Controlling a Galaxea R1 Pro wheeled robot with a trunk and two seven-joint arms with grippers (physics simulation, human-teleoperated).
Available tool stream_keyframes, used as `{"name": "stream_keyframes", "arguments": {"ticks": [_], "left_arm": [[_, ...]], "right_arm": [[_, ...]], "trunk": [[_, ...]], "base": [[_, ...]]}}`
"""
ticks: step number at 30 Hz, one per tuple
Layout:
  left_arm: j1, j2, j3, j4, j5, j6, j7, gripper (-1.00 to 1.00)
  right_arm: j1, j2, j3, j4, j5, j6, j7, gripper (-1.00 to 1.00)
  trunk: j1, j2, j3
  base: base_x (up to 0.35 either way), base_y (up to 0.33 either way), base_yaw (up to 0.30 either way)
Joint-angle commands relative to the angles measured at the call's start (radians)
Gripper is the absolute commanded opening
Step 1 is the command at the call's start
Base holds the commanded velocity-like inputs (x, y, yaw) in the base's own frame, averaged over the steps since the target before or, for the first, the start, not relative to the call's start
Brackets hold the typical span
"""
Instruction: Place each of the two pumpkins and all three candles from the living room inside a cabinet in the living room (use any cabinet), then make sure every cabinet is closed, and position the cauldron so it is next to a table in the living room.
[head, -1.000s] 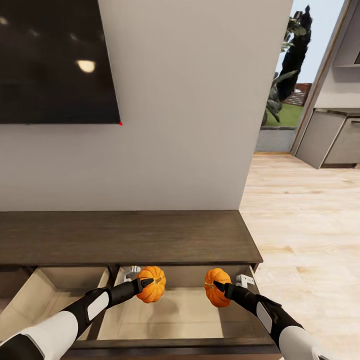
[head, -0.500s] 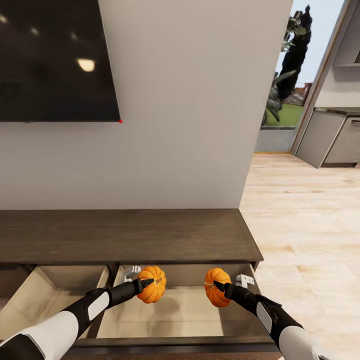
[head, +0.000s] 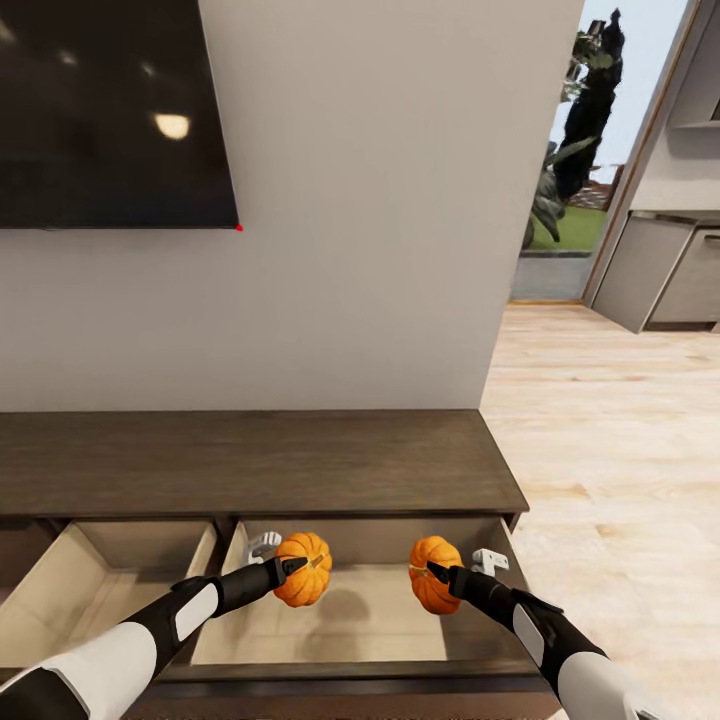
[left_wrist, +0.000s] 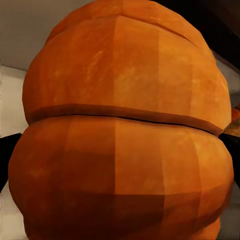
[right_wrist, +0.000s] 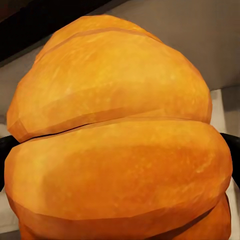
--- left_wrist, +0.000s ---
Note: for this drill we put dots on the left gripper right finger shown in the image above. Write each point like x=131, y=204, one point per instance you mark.
x=233, y=145

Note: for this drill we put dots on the cabinet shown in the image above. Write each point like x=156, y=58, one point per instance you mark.
x=25, y=26

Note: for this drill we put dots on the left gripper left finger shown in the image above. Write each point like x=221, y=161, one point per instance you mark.
x=7, y=145

